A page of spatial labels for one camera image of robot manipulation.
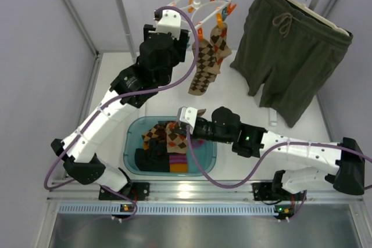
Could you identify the brown orange argyle sock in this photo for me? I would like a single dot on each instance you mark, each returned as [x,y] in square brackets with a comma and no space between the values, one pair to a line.
[176,141]

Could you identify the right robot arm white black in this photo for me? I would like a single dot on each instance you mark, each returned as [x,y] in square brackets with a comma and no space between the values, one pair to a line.
[340,165]

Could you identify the white clip sock hanger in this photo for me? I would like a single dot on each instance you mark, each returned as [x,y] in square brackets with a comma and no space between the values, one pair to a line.
[201,11]

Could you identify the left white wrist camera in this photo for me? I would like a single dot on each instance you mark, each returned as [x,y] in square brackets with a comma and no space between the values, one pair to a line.
[168,22]

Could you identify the brown beige argyle sock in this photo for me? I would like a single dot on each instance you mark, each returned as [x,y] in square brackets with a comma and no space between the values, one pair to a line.
[206,69]

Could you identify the brown yellow argyle sock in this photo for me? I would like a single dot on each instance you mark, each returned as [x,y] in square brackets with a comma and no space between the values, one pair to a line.
[157,134]

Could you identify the aluminium rail frame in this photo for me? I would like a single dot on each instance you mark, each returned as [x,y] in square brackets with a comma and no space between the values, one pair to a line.
[171,198]

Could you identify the beige orange argyle sock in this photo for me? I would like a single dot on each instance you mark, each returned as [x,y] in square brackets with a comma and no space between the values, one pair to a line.
[218,40]

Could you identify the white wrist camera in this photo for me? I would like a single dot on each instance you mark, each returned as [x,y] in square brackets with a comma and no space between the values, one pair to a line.
[168,22]
[187,115]

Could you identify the black sock in bin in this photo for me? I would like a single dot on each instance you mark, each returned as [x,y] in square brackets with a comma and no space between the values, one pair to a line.
[143,164]

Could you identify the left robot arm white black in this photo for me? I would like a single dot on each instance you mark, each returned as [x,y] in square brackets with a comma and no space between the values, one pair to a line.
[125,95]

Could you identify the maroon purple sock in bin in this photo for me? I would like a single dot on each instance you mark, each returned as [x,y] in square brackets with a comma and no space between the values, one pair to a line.
[197,143]

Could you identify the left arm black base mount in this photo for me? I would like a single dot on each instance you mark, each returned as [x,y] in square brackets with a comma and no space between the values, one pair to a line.
[130,191]

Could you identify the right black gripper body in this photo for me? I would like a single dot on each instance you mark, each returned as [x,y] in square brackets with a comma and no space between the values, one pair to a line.
[180,127]

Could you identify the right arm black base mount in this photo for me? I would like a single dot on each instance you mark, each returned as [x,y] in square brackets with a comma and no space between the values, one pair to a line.
[263,192]

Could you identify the maroon orange striped sock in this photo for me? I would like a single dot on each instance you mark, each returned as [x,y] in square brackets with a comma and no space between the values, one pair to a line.
[178,163]

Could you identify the olive green shorts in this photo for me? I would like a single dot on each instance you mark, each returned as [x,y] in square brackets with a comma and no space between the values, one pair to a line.
[288,53]

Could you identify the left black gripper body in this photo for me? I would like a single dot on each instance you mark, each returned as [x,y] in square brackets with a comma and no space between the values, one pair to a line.
[149,33]

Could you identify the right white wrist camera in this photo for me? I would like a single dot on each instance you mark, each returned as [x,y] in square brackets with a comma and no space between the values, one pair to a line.
[187,115]

